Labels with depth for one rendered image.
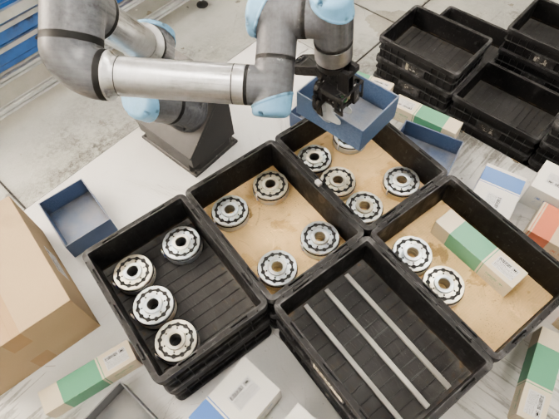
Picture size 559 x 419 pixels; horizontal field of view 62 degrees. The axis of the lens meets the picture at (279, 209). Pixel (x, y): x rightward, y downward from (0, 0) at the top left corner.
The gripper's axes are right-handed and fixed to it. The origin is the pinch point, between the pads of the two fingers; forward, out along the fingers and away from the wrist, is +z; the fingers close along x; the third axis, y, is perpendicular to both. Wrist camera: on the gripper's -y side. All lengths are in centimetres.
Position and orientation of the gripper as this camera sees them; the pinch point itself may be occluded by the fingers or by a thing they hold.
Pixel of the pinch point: (328, 115)
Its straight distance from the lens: 113.5
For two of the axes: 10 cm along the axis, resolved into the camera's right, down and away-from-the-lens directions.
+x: 6.8, -6.9, 2.6
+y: 7.2, 5.7, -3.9
